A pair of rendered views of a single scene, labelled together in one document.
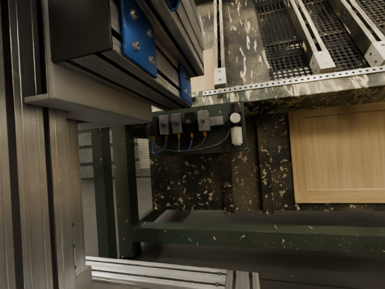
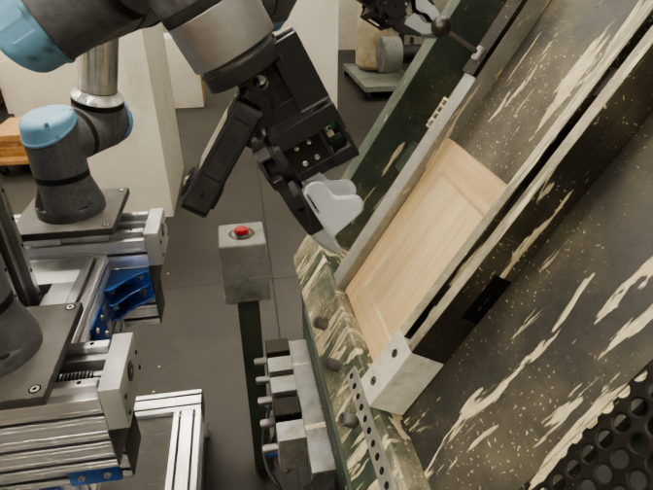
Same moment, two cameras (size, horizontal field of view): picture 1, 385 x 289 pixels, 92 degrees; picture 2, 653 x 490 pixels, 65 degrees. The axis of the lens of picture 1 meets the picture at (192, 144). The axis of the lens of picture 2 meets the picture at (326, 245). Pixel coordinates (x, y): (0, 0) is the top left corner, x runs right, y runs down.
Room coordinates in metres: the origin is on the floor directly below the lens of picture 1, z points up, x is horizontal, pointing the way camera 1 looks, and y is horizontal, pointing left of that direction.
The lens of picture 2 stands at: (0.64, -0.70, 1.58)
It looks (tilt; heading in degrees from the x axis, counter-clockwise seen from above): 31 degrees down; 66
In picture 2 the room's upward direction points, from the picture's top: straight up
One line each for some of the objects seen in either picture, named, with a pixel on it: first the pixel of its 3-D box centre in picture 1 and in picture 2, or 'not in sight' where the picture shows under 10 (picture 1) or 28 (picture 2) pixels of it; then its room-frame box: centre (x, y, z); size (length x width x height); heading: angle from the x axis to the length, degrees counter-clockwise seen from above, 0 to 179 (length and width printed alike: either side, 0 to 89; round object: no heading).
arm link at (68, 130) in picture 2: not in sight; (55, 140); (0.54, 0.54, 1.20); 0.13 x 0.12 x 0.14; 46
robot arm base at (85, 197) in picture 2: not in sight; (66, 190); (0.54, 0.53, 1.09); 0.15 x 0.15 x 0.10
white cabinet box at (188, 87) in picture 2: not in sight; (174, 70); (1.50, 5.35, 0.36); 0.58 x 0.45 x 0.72; 165
